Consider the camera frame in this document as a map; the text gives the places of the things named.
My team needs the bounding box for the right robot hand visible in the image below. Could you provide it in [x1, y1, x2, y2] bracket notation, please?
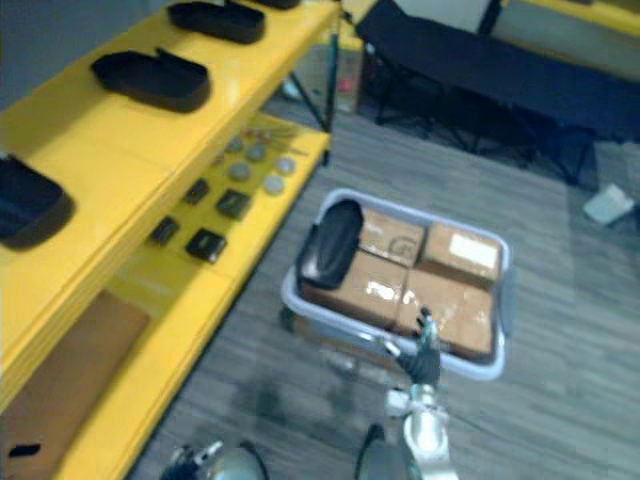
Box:
[379, 306, 443, 386]

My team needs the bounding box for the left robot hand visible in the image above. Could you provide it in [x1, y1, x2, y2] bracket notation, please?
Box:
[159, 439, 225, 480]

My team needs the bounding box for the yellow metal shelf rack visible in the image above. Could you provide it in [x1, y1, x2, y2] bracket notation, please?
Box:
[0, 0, 371, 480]

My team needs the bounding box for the brown cardboard box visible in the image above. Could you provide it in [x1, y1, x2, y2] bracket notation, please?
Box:
[299, 248, 409, 332]
[393, 268, 497, 357]
[355, 208, 429, 265]

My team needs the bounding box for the lavender plastic bin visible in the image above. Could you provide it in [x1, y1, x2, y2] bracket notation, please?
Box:
[278, 186, 517, 384]

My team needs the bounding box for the cardboard box with white label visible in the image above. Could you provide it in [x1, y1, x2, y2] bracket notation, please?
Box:
[416, 221, 504, 292]

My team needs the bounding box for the brown cardboard sheet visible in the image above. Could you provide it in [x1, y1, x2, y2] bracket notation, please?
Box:
[0, 291, 152, 480]

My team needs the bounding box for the small black box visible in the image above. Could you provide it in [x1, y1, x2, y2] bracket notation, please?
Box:
[184, 227, 229, 264]
[214, 188, 252, 221]
[182, 178, 211, 206]
[148, 215, 181, 247]

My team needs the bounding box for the white packet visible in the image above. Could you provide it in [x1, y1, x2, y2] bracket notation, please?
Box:
[582, 182, 635, 227]

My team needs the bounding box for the bundle of thin tools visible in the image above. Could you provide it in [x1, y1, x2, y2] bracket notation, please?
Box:
[238, 119, 311, 157]

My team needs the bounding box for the black folding cot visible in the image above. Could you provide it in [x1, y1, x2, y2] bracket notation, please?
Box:
[353, 0, 640, 187]

